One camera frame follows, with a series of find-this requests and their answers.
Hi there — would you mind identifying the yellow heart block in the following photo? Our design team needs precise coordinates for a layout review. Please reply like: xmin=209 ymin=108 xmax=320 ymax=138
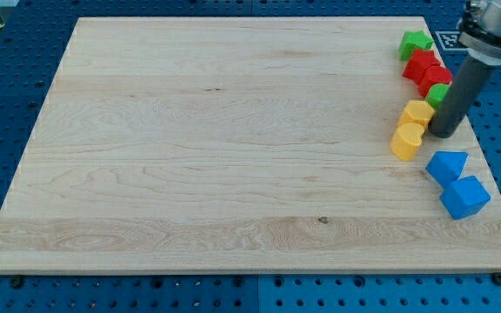
xmin=390 ymin=123 xmax=424 ymax=161

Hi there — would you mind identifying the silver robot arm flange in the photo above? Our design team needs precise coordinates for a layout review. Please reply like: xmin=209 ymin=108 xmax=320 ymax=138
xmin=458 ymin=0 xmax=501 ymax=60

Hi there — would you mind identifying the light wooden board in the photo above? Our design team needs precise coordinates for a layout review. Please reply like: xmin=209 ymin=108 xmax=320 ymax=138
xmin=0 ymin=17 xmax=501 ymax=275

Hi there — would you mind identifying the yellow hexagon block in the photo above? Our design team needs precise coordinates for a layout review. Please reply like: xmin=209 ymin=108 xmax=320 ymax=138
xmin=397 ymin=100 xmax=435 ymax=129

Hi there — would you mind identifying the blue triangle block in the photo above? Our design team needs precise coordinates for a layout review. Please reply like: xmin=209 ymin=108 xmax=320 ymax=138
xmin=425 ymin=151 xmax=469 ymax=188

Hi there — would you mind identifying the green round block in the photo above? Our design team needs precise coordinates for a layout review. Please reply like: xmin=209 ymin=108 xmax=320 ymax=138
xmin=425 ymin=83 xmax=450 ymax=110

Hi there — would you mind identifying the red star block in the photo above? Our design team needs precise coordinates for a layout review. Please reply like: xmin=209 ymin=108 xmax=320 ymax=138
xmin=402 ymin=49 xmax=441 ymax=85

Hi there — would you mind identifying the green star block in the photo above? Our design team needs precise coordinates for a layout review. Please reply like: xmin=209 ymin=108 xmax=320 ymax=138
xmin=398 ymin=30 xmax=434 ymax=61

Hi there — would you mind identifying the red round block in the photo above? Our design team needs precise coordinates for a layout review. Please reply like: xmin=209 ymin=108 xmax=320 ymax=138
xmin=417 ymin=66 xmax=452 ymax=97

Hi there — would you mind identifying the blue cube block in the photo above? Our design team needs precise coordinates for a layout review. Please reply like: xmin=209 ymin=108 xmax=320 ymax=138
xmin=439 ymin=176 xmax=491 ymax=220

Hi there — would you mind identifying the black white fiducial marker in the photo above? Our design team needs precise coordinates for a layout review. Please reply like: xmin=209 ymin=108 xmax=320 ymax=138
xmin=435 ymin=30 xmax=466 ymax=51

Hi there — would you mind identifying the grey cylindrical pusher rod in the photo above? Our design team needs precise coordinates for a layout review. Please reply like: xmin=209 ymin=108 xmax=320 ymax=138
xmin=429 ymin=55 xmax=497 ymax=138

